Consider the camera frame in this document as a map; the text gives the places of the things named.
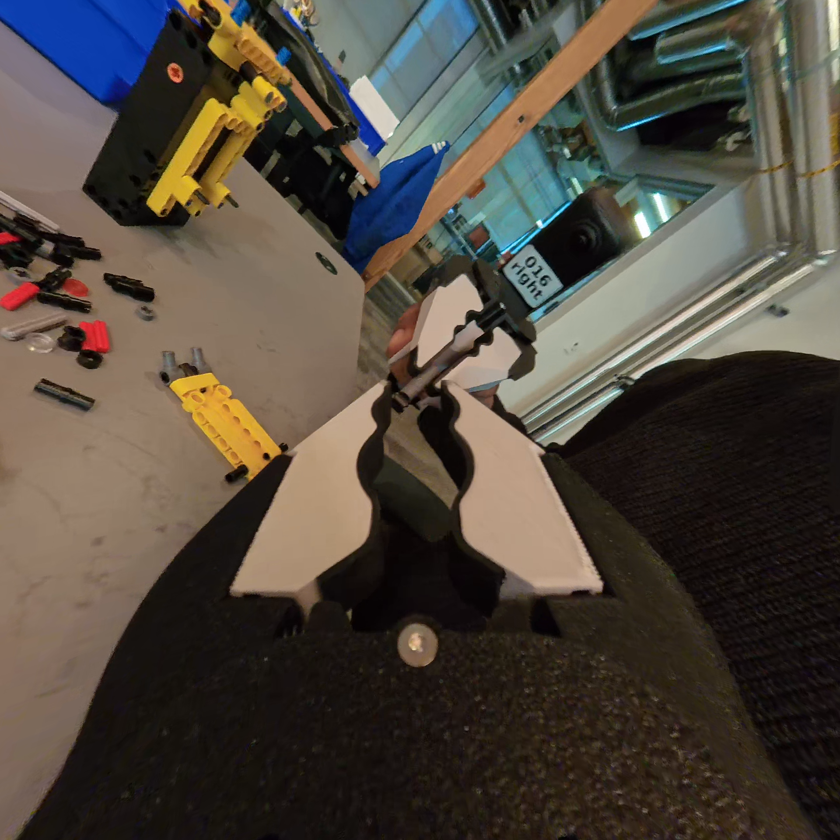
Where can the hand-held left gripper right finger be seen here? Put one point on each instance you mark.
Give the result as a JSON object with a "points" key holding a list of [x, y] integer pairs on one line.
{"points": [[525, 518]]}

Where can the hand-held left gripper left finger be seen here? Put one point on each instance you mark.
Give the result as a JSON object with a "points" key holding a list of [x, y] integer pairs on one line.
{"points": [[308, 518]]}

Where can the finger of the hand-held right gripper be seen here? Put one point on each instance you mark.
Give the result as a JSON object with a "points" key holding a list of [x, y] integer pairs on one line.
{"points": [[439, 315], [492, 367]]}

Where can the grey toy tube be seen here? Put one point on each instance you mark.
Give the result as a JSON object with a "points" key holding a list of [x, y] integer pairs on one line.
{"points": [[433, 364]]}

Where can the black toy pin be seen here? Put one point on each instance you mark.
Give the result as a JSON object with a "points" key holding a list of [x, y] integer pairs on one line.
{"points": [[399, 397], [64, 395]]}

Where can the yellow toy panel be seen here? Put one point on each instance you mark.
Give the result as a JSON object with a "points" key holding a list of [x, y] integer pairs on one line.
{"points": [[223, 420]]}

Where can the person's right hand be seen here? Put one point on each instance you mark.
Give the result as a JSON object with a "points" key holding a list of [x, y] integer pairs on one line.
{"points": [[400, 328]]}

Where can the black chair armrest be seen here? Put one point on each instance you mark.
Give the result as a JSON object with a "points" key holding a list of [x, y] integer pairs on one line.
{"points": [[413, 505]]}

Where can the blue jacket white stripes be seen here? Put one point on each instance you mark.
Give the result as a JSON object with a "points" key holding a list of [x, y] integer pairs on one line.
{"points": [[394, 203]]}

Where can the black table grommet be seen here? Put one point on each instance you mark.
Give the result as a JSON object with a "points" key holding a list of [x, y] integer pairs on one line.
{"points": [[326, 262]]}

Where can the black desk wooden edge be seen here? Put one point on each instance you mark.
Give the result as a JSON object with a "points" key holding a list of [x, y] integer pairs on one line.
{"points": [[308, 164]]}

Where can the wooden beam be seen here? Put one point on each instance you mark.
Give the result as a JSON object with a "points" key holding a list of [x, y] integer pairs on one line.
{"points": [[525, 111]]}

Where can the white box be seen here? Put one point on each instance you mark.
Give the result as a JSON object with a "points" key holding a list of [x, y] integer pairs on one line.
{"points": [[374, 105]]}

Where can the silver ventilation ducts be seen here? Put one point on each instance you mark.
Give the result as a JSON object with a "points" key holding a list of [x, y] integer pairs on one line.
{"points": [[689, 65]]}

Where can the black yellow toy brick assembly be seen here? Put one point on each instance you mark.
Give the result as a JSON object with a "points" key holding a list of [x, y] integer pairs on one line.
{"points": [[131, 151]]}

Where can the pile of small toy pins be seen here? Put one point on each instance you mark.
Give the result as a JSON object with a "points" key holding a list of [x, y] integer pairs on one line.
{"points": [[65, 249]]}

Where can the blue plastic storage bin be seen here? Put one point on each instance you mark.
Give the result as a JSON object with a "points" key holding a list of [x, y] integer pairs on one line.
{"points": [[79, 46]]}

